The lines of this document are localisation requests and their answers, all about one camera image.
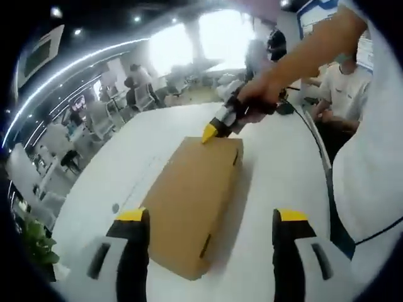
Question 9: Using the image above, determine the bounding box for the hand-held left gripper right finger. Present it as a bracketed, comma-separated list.
[271, 207, 355, 302]

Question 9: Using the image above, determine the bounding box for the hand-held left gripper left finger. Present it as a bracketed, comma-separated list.
[75, 206, 151, 302]

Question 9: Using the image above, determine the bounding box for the brown cardboard shoe box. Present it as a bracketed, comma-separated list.
[138, 135, 245, 282]

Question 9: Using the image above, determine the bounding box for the person's right hand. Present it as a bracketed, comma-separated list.
[236, 74, 286, 126]

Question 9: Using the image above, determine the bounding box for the black computer mouse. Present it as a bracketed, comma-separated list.
[277, 102, 298, 118]

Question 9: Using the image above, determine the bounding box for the white office chair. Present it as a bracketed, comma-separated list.
[127, 84, 158, 113]
[89, 106, 116, 139]

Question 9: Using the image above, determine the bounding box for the potted green plant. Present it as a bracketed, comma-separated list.
[18, 216, 60, 284]

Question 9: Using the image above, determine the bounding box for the ceiling air conditioner unit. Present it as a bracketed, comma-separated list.
[20, 25, 65, 81]

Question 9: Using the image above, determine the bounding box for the black cable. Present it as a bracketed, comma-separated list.
[278, 94, 403, 245]

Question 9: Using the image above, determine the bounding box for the blue bordered wall board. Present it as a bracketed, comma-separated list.
[295, 0, 375, 69]

